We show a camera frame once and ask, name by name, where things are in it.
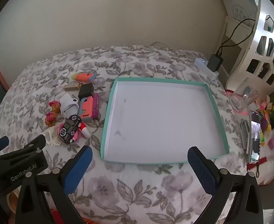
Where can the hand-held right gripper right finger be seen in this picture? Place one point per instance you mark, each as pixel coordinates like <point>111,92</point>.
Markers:
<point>201,170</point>

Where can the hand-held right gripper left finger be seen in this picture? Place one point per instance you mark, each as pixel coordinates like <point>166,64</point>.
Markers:
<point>78,168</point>

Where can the cream plastic comb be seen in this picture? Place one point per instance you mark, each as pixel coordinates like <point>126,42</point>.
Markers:
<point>50,138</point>

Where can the black toy car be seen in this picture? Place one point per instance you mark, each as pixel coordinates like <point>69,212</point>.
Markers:
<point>69,129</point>

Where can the red white tube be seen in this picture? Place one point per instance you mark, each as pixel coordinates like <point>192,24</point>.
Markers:
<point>84,130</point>

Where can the orange blue toy case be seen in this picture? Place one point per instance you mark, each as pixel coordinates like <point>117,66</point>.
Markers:
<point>86,108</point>

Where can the purple plastic bar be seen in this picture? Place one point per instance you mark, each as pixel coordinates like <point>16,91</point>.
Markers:
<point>95,105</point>

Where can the teal shallow cardboard box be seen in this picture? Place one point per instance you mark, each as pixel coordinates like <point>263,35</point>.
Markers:
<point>155,121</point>

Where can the tan patterned small box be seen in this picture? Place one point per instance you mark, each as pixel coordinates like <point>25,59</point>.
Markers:
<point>72,86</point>

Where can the black rectangular box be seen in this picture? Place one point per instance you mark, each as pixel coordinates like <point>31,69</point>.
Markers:
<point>86,91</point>

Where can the orange blue yellow-tipped toy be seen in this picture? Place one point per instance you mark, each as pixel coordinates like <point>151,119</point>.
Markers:
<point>84,77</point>

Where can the floral grey white blanket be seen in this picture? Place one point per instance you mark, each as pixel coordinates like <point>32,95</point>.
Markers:
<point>127,191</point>

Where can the grey pouch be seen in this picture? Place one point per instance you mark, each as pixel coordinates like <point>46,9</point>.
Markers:
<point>244,135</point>

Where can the smartphone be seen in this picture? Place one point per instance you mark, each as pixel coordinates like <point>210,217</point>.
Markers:
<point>254,135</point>

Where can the red white cloth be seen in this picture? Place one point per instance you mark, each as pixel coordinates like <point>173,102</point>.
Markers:
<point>267,168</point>

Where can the clear plastic bag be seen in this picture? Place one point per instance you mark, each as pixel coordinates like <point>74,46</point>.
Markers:
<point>243,99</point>

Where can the colourful toy pile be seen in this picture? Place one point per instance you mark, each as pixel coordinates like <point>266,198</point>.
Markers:
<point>268,119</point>

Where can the white power strip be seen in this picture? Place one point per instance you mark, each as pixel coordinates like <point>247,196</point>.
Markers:
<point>203,66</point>

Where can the black charger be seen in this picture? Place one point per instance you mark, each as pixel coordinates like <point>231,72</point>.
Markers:
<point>215,62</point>

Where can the white laundry basket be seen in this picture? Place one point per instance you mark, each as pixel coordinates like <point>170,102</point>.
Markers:
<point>253,51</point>

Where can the white shelf unit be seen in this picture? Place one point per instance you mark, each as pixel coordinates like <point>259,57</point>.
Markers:
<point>237,7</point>

